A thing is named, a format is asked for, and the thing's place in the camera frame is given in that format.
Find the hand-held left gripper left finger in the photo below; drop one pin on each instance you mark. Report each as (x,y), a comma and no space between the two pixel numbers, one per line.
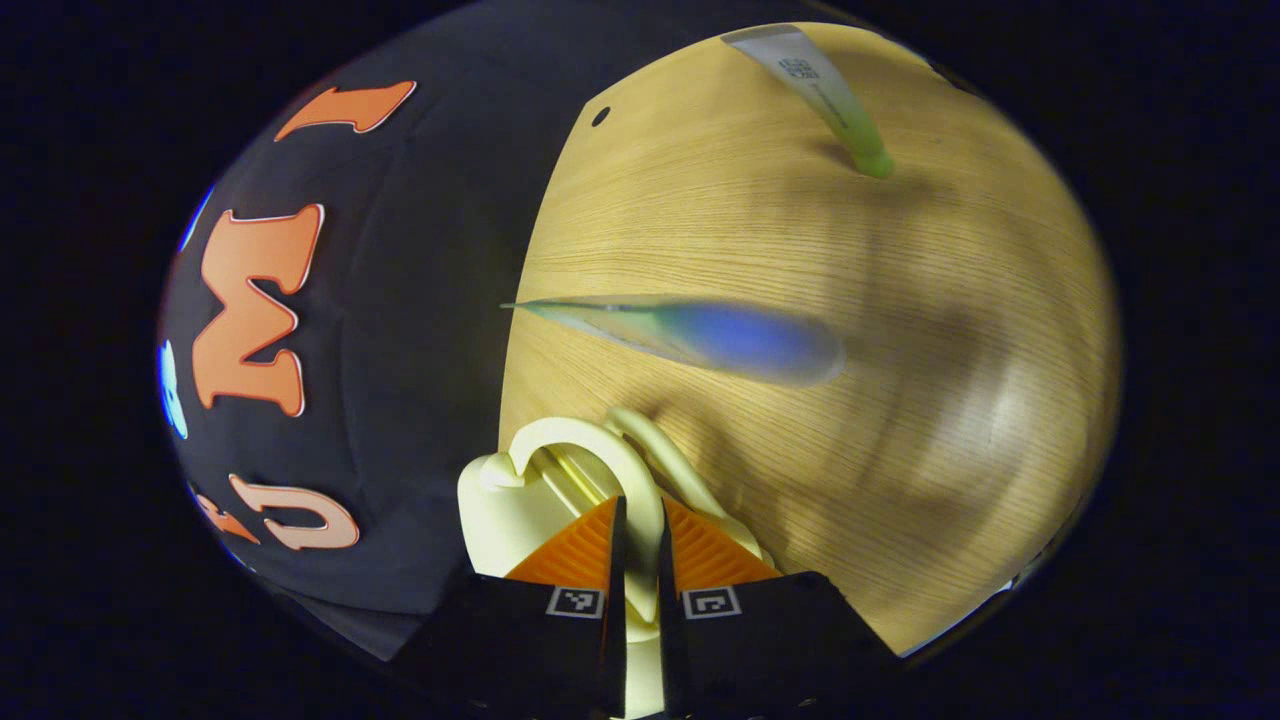
(615,600)

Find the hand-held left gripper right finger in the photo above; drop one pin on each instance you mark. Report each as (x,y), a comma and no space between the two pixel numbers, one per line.
(668,600)

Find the cream yellow suitcase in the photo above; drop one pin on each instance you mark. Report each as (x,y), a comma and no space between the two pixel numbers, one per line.
(500,520)

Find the blue green squeeze tube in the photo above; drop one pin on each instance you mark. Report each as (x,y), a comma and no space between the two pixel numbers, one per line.
(740,340)

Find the white squeeze tube green cap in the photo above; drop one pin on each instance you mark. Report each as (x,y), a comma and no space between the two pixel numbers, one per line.
(820,90)

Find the black backdrop cloth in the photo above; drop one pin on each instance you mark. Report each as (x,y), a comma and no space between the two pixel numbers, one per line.
(420,300)

